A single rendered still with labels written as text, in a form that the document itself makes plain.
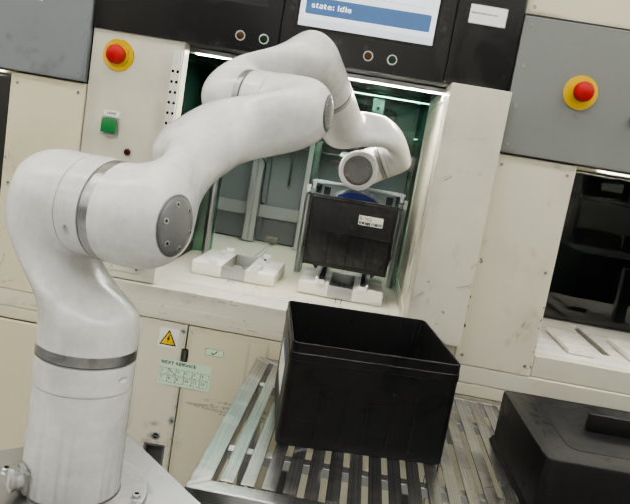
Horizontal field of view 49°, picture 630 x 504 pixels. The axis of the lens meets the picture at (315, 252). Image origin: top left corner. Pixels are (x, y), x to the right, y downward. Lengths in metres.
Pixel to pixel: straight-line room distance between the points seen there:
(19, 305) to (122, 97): 0.53
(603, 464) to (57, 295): 0.78
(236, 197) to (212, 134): 1.50
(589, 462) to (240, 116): 0.70
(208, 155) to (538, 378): 0.96
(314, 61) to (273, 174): 1.24
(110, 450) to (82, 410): 0.07
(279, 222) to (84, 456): 1.64
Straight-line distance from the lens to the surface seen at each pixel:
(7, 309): 1.74
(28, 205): 0.86
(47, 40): 1.65
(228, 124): 0.98
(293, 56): 1.19
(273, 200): 2.42
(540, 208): 1.53
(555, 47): 1.54
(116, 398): 0.88
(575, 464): 1.09
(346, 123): 1.35
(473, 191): 1.46
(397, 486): 1.11
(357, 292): 1.72
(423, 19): 1.51
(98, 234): 0.79
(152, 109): 1.57
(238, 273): 1.75
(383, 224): 1.71
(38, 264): 0.87
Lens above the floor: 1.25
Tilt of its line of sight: 9 degrees down
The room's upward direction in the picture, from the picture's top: 10 degrees clockwise
